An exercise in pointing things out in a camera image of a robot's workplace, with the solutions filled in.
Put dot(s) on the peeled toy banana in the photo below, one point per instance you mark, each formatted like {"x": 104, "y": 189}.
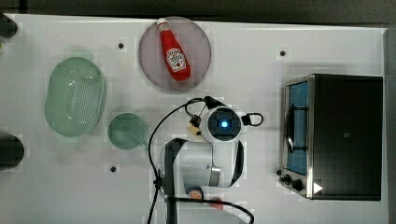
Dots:
{"x": 194, "y": 130}

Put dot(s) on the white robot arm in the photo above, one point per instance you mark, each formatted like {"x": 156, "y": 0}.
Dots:
{"x": 217, "y": 161}

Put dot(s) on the green mug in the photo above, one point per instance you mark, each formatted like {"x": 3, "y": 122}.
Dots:
{"x": 127, "y": 131}

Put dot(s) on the red ketchup bottle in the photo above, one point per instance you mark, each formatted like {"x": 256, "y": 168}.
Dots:
{"x": 174, "y": 56}

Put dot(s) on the blue bowl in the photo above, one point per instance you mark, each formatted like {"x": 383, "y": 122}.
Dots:
{"x": 191, "y": 188}

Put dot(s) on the orange slice toy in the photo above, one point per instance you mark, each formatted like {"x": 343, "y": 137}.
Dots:
{"x": 196, "y": 195}

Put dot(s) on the red round fruit toy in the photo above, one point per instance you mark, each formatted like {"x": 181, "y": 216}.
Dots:
{"x": 218, "y": 203}

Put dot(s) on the green perforated colander basket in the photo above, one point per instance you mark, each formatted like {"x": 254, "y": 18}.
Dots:
{"x": 76, "y": 97}

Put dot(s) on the black toaster oven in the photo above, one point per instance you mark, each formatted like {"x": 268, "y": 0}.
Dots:
{"x": 332, "y": 137}

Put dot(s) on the black cylinder cup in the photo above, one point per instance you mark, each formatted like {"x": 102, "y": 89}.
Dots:
{"x": 8, "y": 27}

